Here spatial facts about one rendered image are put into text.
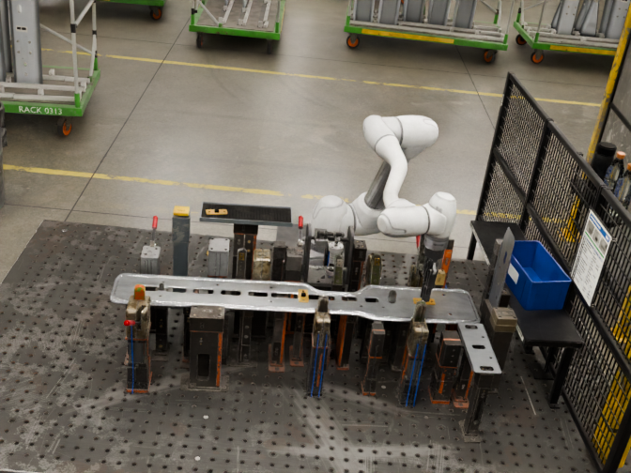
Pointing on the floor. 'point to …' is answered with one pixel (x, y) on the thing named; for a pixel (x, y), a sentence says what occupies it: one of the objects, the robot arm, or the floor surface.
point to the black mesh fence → (564, 258)
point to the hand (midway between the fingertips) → (425, 291)
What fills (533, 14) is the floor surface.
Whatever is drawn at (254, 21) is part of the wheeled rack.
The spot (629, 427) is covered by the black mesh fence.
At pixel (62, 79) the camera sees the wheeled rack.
